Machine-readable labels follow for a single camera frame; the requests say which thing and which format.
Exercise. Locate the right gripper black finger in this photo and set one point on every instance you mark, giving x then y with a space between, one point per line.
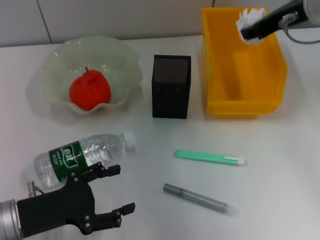
257 28

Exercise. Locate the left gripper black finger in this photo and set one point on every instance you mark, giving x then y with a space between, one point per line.
112 218
110 171

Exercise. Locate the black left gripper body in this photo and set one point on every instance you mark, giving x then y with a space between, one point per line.
60 210

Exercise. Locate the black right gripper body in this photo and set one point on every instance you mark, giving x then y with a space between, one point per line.
277 18

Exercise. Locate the white paper ball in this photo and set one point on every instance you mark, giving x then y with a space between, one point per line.
246 18

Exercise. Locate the clear green-label water bottle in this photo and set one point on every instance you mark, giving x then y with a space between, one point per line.
100 147

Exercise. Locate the red apple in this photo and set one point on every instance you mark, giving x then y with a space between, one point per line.
90 92

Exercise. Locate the green pen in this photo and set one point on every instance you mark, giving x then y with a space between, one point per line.
200 155

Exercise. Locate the grey marker pen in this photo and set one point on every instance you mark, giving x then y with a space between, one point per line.
190 196

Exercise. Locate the black mesh pen holder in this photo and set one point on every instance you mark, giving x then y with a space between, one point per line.
170 100

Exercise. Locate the translucent wavy fruit plate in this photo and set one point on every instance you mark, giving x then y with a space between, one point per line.
125 65

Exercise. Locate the yellow plastic storage bin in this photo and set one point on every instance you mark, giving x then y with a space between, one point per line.
225 82

